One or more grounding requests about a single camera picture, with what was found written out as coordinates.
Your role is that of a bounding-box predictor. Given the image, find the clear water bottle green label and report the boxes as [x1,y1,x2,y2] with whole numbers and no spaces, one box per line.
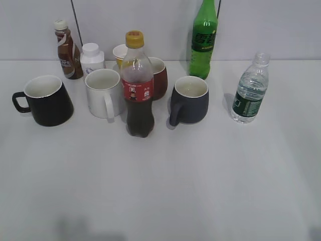
[230,52,270,124]

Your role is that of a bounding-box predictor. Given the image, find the black mug white interior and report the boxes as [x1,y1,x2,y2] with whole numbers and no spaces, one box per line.
[12,75,74,127]

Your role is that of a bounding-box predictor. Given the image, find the yellow paper cup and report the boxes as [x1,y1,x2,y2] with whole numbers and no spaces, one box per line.
[112,44,128,69]

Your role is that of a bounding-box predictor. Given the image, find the dark grey mug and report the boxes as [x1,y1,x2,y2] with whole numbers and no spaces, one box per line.
[169,76,209,127]

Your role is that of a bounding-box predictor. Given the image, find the dark red mug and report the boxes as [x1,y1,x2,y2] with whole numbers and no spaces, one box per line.
[149,57,168,100]

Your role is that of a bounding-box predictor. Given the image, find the cola bottle yellow cap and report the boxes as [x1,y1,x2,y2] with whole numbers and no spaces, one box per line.
[120,30,154,138]

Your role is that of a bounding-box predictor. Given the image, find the white ceramic mug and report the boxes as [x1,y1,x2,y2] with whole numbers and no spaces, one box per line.
[85,69,125,119]

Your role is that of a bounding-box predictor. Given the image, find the white plastic jar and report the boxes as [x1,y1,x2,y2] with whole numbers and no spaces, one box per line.
[80,43,105,79]

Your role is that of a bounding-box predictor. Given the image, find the green soda bottle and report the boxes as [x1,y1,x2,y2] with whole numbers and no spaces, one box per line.
[189,0,218,80]

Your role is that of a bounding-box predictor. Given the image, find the brown coffee drink bottle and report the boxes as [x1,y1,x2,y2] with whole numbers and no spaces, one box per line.
[54,20,83,79]

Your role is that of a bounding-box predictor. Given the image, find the black cable on wall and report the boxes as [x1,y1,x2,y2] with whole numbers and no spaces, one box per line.
[70,0,84,47]

